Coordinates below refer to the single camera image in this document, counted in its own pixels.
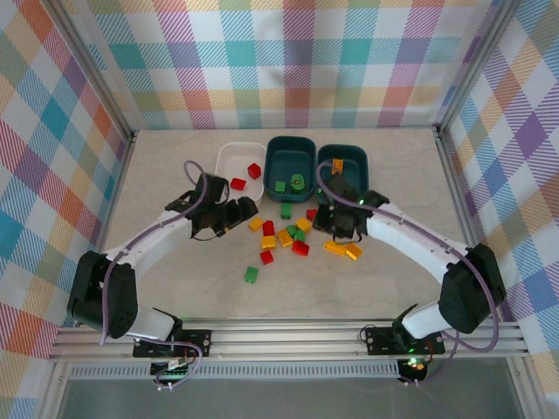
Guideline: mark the red lego brick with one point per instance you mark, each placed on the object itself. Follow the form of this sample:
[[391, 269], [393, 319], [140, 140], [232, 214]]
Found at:
[[300, 248], [267, 256], [268, 227], [238, 183], [254, 170], [310, 214]]

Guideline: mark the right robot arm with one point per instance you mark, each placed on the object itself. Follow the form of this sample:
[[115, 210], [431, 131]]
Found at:
[[410, 249]]

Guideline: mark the aluminium frame post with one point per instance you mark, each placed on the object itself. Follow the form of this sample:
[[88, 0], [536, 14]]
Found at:
[[474, 65], [98, 72]]

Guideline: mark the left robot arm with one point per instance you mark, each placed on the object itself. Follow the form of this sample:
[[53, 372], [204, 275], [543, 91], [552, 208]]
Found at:
[[157, 244]]

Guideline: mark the orange lego brick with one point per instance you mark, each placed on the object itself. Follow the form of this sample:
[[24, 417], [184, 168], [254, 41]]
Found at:
[[336, 164], [256, 224], [354, 252]]

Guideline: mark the green round lego figure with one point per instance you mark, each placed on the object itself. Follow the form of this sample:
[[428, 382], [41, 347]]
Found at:
[[297, 181]]

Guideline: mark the aluminium mounting rail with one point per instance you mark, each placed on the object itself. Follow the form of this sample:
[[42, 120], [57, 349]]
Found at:
[[284, 340]]

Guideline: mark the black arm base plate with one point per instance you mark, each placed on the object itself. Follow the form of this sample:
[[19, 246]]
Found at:
[[380, 340], [196, 338]]

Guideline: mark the teal plastic container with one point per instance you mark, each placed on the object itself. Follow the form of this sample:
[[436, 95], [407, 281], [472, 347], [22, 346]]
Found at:
[[288, 163], [354, 159]]

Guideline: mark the yellow lego brick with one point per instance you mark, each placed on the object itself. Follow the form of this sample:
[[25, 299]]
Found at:
[[285, 238], [268, 242], [303, 224], [334, 248]]

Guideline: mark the green lego brick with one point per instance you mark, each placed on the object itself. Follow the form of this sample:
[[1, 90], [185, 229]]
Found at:
[[251, 274], [286, 211], [299, 235], [280, 187], [290, 230]]

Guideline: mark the aluminium side rail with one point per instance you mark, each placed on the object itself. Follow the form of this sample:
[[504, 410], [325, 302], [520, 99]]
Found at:
[[119, 183], [457, 183]]

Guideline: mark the white plastic container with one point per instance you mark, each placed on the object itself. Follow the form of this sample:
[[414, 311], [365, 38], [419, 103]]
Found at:
[[231, 159]]

